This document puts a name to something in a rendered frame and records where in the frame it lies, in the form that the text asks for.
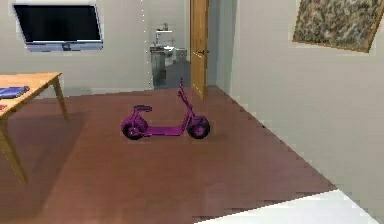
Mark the purple toy scooter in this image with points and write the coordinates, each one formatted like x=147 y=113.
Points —
x=165 y=130

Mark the grey bathroom cabinet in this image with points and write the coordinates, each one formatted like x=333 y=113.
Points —
x=157 y=63

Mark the white toilet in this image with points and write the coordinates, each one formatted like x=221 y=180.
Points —
x=166 y=50

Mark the wooden room door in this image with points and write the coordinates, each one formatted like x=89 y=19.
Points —
x=198 y=40

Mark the silver framed television set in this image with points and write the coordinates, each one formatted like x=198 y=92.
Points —
x=57 y=23

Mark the wooden table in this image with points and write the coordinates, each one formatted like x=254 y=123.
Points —
x=31 y=81

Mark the wooden framed brown picture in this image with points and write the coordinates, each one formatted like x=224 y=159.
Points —
x=338 y=22

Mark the blue book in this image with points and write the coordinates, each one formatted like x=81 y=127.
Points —
x=12 y=91

